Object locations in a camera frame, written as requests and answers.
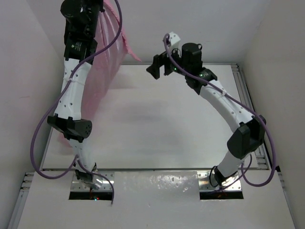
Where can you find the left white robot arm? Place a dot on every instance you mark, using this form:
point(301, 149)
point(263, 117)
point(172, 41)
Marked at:
point(67, 115)

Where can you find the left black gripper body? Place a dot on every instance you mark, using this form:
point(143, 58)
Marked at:
point(91, 7)

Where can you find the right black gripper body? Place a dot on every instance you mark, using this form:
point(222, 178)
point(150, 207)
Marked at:
point(175, 56)

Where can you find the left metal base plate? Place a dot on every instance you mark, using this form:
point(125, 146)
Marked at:
point(94, 182)

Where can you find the left aluminium frame rail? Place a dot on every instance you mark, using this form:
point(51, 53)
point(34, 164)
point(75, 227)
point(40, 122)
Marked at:
point(20, 202)

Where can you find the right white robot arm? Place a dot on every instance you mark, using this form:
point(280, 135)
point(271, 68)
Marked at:
point(248, 128)

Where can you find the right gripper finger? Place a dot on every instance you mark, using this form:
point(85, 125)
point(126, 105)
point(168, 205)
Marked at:
point(157, 63)
point(168, 67)

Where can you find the pink satin pillowcase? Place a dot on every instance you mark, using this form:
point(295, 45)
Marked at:
point(112, 47)

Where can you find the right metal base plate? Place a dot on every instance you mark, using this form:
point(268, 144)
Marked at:
point(207, 182)

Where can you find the metal base plate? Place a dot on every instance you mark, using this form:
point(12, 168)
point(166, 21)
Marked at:
point(207, 182)
point(94, 182)

